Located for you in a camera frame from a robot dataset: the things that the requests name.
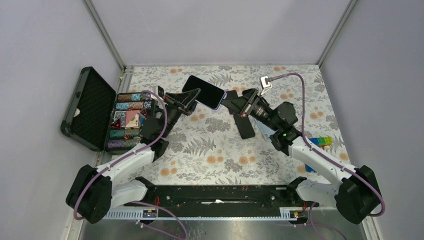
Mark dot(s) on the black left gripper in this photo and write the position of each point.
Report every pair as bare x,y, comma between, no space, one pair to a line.
186,101

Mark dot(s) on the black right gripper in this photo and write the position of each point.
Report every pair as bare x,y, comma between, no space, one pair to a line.
242,105

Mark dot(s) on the phone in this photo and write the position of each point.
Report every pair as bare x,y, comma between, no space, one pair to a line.
244,126
210,95

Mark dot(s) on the light blue phone case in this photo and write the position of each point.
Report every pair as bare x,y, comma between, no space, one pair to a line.
265,130

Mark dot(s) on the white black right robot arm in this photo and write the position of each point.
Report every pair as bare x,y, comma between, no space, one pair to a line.
353,191

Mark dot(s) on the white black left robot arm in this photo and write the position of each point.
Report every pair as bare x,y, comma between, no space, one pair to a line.
96,190

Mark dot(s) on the black poker chip case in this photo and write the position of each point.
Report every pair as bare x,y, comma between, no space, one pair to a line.
101,119

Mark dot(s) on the floral table mat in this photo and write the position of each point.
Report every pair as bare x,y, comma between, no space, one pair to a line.
205,148

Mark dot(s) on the multicolour toy block car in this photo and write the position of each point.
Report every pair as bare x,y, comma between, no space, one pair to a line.
322,142

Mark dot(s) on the blue toy block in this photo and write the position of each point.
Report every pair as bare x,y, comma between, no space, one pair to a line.
309,169

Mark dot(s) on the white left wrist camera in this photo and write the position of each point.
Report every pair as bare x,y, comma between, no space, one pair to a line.
159,91

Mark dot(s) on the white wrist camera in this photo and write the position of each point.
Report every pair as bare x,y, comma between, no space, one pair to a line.
159,91
265,84

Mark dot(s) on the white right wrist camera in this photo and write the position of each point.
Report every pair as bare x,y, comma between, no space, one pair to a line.
265,84

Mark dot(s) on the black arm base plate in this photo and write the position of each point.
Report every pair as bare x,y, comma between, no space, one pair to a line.
225,201

